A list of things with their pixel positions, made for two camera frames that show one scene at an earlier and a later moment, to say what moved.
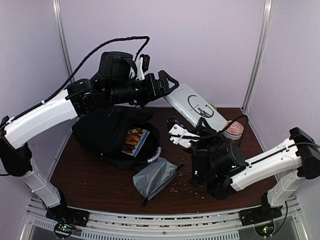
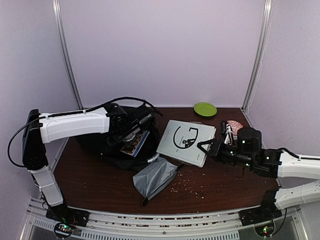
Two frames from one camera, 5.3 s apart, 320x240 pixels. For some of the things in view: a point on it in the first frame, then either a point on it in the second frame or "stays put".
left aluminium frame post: x=62 y=36 stays put
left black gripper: x=154 y=91 to x=115 y=134
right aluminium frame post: x=266 y=25 stays put
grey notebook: x=193 y=106 to x=179 y=140
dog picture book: x=136 y=138 stays put
